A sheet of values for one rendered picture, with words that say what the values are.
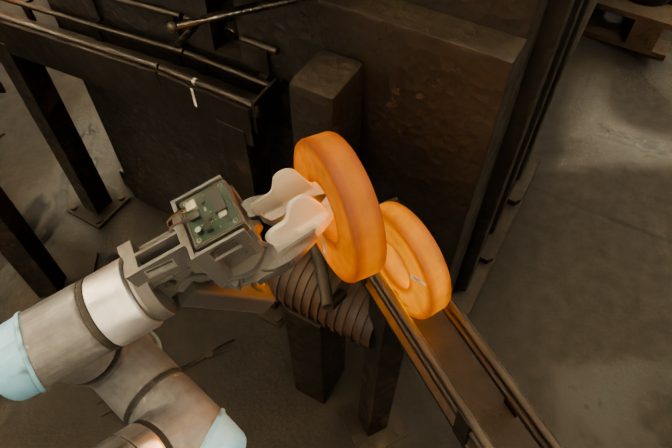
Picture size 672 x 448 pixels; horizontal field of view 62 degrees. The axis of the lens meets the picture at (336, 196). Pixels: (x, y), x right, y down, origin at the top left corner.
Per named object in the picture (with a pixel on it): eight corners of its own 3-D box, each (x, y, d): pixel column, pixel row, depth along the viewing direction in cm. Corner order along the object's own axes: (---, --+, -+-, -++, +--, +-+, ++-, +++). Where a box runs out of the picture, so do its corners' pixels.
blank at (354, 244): (316, 101, 58) (286, 110, 57) (392, 194, 48) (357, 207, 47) (322, 207, 69) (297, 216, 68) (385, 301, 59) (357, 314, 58)
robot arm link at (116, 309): (137, 356, 54) (120, 289, 59) (179, 332, 54) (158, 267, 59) (89, 330, 48) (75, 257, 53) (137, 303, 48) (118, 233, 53)
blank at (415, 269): (396, 285, 82) (377, 295, 81) (367, 190, 77) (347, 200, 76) (464, 326, 69) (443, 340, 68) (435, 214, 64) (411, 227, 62)
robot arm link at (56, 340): (24, 338, 58) (-39, 324, 51) (118, 286, 59) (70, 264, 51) (43, 409, 55) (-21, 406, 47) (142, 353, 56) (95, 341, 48)
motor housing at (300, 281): (309, 343, 140) (298, 214, 98) (388, 386, 133) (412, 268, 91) (280, 388, 133) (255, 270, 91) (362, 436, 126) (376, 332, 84)
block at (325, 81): (325, 149, 105) (323, 41, 86) (363, 165, 102) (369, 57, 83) (294, 188, 99) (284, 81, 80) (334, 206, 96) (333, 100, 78)
